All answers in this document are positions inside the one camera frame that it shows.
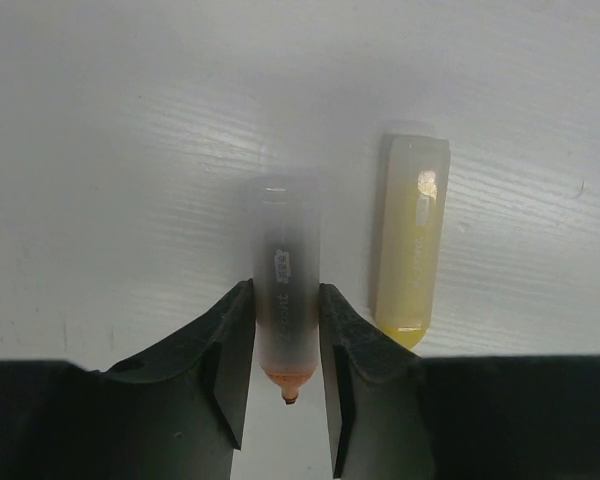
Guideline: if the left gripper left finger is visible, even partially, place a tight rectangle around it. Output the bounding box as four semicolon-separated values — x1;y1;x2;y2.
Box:
0;281;255;479

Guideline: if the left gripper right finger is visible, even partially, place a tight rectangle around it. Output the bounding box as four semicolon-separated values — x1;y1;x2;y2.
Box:
319;284;600;479

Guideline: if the yellow pastel highlighter body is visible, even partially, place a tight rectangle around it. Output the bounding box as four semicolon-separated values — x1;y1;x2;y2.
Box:
373;134;451;349

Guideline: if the peach pastel highlighter body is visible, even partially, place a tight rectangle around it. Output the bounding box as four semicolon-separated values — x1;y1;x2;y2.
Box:
247;175;321;405

